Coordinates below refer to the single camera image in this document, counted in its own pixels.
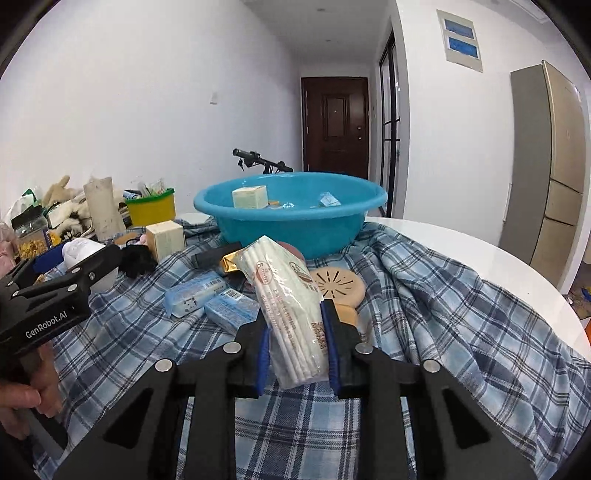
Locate gold foil pack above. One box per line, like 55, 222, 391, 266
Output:
219, 250, 240, 275

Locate cream box with barcode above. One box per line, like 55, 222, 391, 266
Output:
231, 185, 269, 209

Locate light blue tube box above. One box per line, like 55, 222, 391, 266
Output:
204, 288, 259, 335

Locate black electric bicycle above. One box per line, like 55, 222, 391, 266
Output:
232, 148, 294, 175

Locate dark brown door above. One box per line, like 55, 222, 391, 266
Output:
301, 77, 370, 179

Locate yellow bin green rim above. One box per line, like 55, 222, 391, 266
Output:
125, 188, 176, 227

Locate black rectangular case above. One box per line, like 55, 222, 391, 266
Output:
191, 242, 242, 270

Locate blue plastic basin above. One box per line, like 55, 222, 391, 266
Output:
193, 172, 387, 259

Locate plush toy pile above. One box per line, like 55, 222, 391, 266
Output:
41, 175, 94, 241

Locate pink plastic cup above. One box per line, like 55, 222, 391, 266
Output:
279, 241, 305, 263

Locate blue tissue pack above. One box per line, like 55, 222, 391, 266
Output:
163, 271, 228, 318

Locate blue plaid cloth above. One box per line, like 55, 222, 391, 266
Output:
34, 218, 591, 480

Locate light blue Raison box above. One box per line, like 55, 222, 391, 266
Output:
318, 192, 342, 208

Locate beige round vented lid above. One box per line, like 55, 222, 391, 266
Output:
311, 267, 366, 308

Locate person's left hand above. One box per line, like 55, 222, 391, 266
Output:
1, 342, 62, 440

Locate cream cube box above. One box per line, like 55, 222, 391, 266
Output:
145, 220, 186, 262

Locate grey beige refrigerator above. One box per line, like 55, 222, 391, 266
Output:
499, 61, 586, 286

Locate black framed glass door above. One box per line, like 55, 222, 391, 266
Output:
379, 33, 400, 217

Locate wall panel blue screens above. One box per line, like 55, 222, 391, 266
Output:
437, 10, 483, 73

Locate orange soap box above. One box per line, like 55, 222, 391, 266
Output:
335, 304, 359, 327

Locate white straws packet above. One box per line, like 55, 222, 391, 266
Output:
235, 236, 329, 390

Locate black hair scrunchie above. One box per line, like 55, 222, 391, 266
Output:
119, 244, 157, 279

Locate white paper roll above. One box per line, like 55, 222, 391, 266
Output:
83, 177, 125, 241

